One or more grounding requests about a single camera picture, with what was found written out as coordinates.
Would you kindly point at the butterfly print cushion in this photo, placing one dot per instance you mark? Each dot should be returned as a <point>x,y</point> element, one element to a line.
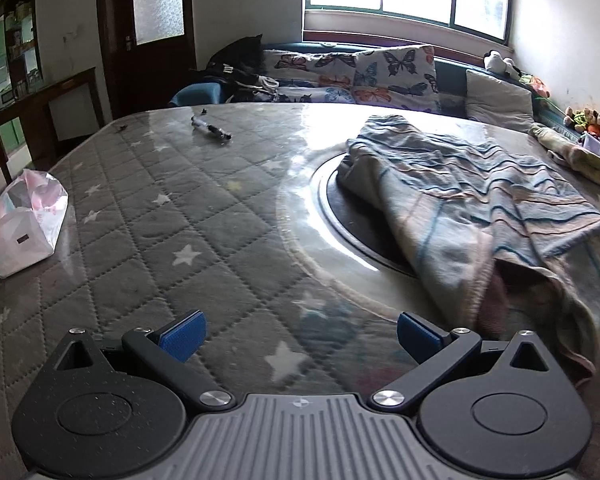
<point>395,75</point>
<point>310,80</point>

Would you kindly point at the group of small plush toys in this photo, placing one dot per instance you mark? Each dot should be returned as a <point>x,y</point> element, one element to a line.
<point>582,119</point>

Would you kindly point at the dark wooden door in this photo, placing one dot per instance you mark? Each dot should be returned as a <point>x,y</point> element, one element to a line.
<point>150,75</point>

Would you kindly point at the blue sofa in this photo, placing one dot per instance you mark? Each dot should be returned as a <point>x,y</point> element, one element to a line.
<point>450,80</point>

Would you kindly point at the dark wooden display cabinet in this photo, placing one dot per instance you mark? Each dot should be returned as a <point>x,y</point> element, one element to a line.
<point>10,50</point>

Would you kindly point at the black and silver pen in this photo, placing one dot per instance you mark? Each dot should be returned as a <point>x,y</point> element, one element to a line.
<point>207,127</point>

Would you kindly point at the folded yellow green cloth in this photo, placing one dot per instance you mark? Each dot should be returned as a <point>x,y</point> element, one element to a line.
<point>575,155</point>

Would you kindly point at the grey pillow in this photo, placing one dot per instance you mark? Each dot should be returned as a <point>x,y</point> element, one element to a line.
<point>500,102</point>

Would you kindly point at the dark wooden side desk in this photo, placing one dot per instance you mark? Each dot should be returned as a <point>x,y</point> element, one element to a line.
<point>40,95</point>

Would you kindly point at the grey quilted star table cover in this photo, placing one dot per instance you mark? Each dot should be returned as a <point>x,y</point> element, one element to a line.
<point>180,210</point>

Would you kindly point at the panda plush toy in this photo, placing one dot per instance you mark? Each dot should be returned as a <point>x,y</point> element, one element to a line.
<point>497,62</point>

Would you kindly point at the striped blue knit garment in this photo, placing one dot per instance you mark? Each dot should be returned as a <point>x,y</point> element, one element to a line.
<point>480,200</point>

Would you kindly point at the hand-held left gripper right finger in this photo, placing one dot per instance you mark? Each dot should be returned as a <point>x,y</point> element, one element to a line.
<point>412,335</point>

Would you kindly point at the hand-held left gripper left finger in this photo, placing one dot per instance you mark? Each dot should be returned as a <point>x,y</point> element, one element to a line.
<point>182,337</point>

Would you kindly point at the orange plush toy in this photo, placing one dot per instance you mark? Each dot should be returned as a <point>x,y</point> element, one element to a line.
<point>537,86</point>

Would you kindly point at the pink and white plastic bag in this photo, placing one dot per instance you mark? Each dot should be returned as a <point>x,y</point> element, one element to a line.
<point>25,230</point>

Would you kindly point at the black bag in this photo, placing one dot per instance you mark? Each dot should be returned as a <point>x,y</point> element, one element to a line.
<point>235,65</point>

